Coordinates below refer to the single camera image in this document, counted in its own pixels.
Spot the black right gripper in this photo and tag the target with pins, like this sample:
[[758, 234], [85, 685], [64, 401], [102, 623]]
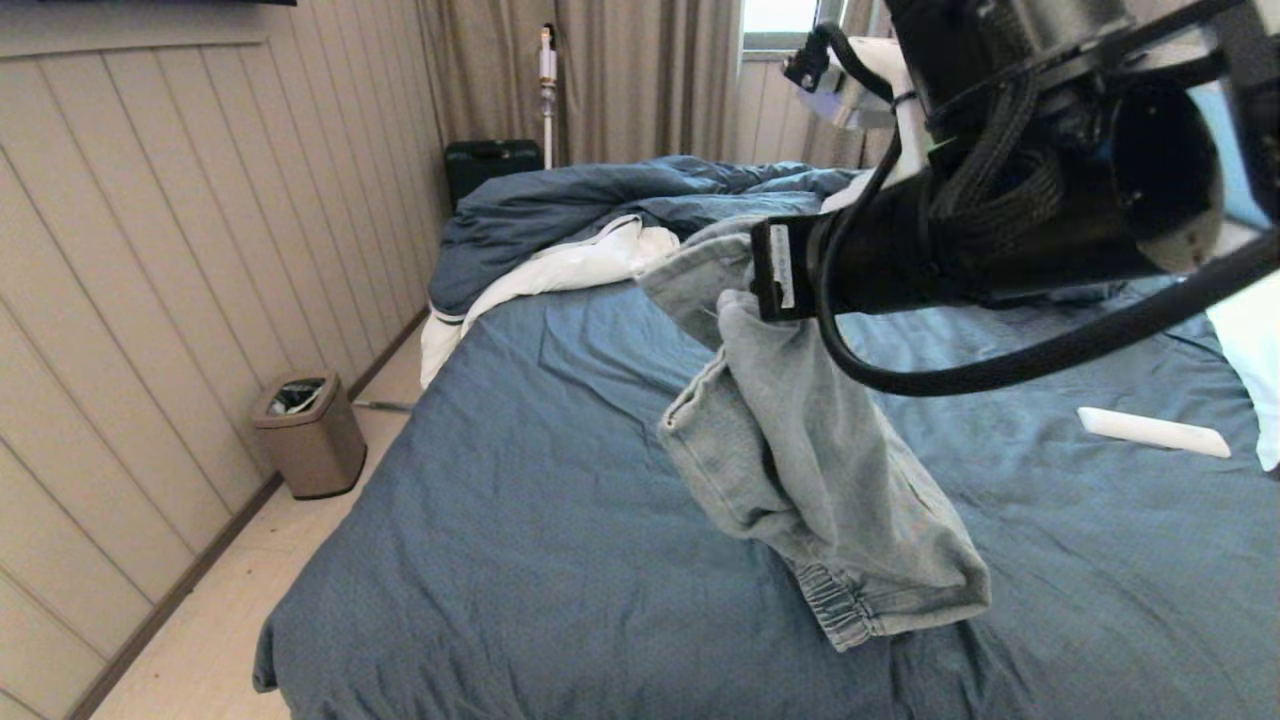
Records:
[[870, 260]]

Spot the light blue denim shorts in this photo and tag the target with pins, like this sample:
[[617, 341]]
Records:
[[820, 470]]

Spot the narrow beige curtain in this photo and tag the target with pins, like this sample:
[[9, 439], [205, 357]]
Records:
[[860, 145]]

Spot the wide beige curtain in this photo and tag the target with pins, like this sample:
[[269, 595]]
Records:
[[640, 80]]

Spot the dark blue white-lined duvet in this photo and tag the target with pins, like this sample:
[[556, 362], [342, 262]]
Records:
[[560, 210]]

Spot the white remote control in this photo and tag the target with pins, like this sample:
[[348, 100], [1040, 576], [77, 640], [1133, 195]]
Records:
[[1150, 430]]

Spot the light blue headboard pad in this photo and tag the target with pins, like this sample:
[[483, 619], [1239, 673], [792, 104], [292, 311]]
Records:
[[1228, 150]]

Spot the white stick vacuum cleaner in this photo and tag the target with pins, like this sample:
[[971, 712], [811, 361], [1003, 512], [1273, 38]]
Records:
[[546, 60]]

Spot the black hard suitcase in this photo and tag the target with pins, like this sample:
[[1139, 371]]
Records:
[[490, 165]]

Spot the bed with blue sheet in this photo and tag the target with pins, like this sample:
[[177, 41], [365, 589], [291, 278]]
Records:
[[550, 500]]

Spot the plain white pillow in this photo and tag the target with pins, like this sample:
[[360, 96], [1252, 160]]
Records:
[[1255, 370]]

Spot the beige trash bin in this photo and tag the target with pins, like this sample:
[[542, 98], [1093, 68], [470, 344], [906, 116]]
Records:
[[310, 440]]

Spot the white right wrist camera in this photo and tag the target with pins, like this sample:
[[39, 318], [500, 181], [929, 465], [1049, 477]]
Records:
[[870, 100]]

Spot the window with grey frame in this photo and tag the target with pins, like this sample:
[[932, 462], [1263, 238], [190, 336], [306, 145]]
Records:
[[775, 15]]

